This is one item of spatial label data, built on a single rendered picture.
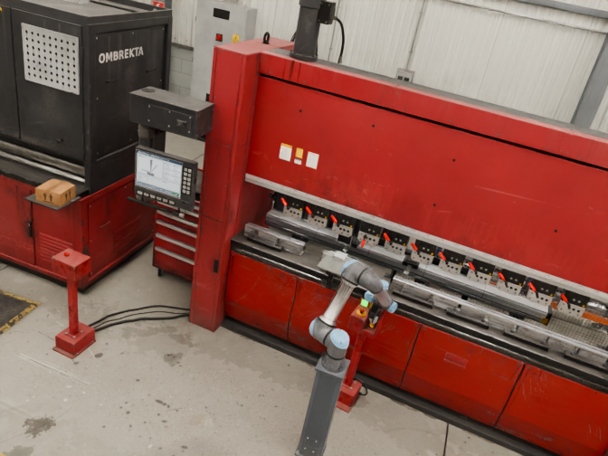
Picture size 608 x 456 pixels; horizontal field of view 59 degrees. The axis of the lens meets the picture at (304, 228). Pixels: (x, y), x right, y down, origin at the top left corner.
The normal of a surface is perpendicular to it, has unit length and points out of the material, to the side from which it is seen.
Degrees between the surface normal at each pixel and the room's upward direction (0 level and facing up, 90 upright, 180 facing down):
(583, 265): 90
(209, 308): 90
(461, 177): 90
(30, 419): 0
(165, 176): 90
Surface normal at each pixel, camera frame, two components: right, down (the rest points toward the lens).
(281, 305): -0.38, 0.37
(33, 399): 0.17, -0.87
